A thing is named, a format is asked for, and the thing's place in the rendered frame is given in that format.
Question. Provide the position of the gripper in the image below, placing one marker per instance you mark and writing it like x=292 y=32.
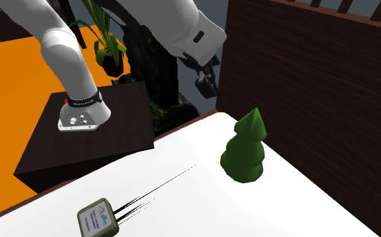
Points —
x=207 y=86

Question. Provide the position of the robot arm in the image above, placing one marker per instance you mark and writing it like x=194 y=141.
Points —
x=62 y=55

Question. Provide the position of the green tree figure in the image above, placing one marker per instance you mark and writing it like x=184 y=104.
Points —
x=244 y=154

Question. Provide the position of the potted green plant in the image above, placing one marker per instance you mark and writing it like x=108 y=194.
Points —
x=108 y=52

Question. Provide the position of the bed with dark wooden headboard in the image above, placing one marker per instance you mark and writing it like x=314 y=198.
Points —
x=210 y=203

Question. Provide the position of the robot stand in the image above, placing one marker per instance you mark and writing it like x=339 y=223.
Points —
x=79 y=147

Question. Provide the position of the grey box with printed label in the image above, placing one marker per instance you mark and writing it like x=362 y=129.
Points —
x=96 y=218

